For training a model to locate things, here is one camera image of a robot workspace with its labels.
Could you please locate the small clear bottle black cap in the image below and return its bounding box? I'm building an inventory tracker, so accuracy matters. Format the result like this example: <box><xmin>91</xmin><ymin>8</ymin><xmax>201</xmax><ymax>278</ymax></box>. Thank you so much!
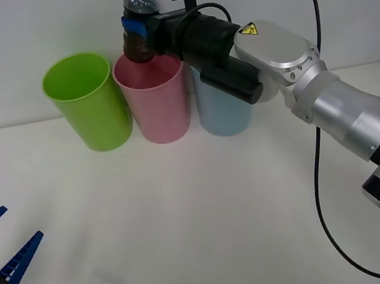
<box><xmin>114</xmin><ymin>0</ymin><xmax>168</xmax><ymax>67</ymax></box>

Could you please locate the green plastic bin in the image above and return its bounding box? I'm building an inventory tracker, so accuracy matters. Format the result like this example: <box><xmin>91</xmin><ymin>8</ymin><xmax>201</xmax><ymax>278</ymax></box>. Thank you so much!
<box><xmin>36</xmin><ymin>46</ymin><xmax>139</xmax><ymax>161</ymax></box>

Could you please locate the pale blue plastic bin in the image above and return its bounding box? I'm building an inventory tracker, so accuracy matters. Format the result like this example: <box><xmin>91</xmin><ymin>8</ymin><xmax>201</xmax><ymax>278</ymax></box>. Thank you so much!
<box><xmin>189</xmin><ymin>54</ymin><xmax>261</xmax><ymax>142</ymax></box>

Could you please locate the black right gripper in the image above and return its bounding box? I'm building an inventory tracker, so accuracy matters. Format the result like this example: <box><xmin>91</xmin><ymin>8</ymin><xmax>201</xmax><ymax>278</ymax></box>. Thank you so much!
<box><xmin>120</xmin><ymin>5</ymin><xmax>194</xmax><ymax>64</ymax></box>

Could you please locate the pink plastic bin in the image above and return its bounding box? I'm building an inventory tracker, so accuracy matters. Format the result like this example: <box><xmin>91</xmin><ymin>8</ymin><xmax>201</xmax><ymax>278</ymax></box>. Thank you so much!
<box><xmin>109</xmin><ymin>42</ymin><xmax>197</xmax><ymax>152</ymax></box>

